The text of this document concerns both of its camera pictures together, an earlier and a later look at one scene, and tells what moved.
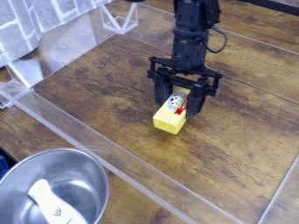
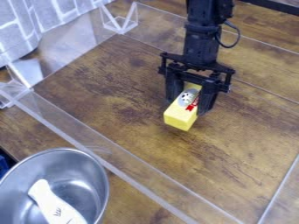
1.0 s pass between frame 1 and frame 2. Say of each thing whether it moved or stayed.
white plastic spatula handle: stayed
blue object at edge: stayed
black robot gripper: moved
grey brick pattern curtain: stayed
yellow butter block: moved
